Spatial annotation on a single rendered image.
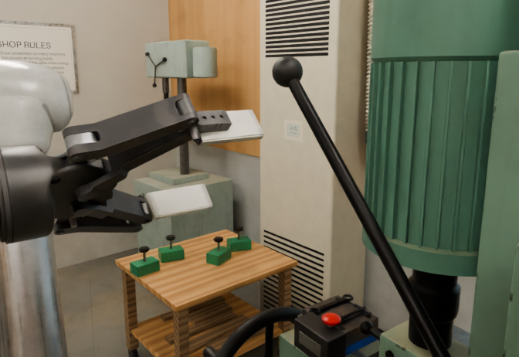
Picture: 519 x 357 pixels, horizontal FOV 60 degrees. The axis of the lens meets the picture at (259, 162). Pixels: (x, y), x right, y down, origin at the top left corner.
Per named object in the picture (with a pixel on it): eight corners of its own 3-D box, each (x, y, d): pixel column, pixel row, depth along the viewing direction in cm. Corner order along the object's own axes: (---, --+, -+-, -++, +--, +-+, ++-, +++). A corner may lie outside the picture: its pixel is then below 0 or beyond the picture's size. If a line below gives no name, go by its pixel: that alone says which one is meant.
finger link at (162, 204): (154, 217, 47) (152, 220, 47) (213, 205, 51) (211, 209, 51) (146, 192, 48) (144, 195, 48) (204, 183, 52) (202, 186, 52)
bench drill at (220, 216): (191, 256, 346) (185, 45, 314) (245, 283, 302) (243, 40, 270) (135, 276, 314) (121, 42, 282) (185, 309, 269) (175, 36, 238)
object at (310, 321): (337, 313, 84) (337, 286, 83) (384, 341, 75) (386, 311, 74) (281, 337, 76) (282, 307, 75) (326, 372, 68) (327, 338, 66)
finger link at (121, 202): (84, 206, 38) (70, 214, 38) (157, 226, 48) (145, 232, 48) (73, 167, 39) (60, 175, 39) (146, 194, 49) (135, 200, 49)
